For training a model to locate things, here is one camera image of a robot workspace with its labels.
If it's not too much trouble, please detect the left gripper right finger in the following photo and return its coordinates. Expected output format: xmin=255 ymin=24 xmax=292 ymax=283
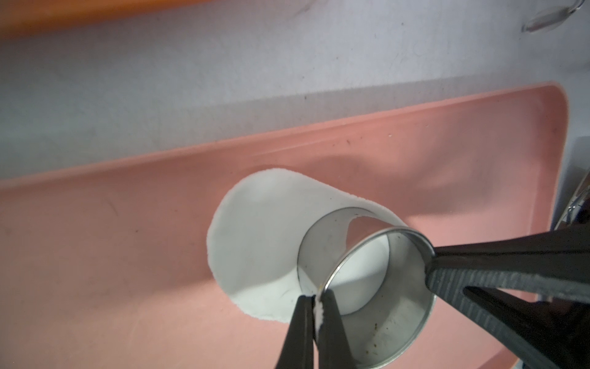
xmin=317 ymin=290 xmax=356 ymax=369

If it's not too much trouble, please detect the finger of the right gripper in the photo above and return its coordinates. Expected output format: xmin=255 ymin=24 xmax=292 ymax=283
xmin=433 ymin=224 xmax=589 ymax=277
xmin=427 ymin=268 xmax=589 ymax=368

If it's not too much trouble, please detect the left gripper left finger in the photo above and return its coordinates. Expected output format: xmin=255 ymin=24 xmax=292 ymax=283
xmin=275 ymin=295 xmax=315 ymax=369

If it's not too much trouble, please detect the round metal cutter ring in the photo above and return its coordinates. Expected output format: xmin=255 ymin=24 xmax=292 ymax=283
xmin=297 ymin=207 xmax=438 ymax=369

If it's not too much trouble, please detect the white dough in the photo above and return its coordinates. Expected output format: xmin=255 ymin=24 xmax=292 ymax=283
xmin=207 ymin=169 xmax=403 ymax=323

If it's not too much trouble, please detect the orange plastic tray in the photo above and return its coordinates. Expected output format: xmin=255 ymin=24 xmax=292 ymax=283
xmin=1 ymin=0 xmax=201 ymax=39

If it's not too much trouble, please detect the metal spatula black handle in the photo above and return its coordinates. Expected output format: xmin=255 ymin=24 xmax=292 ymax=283
xmin=553 ymin=172 xmax=590 ymax=231

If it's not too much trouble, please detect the metal wire lid rack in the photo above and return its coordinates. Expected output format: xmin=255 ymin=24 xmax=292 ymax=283
xmin=521 ymin=0 xmax=585 ymax=34

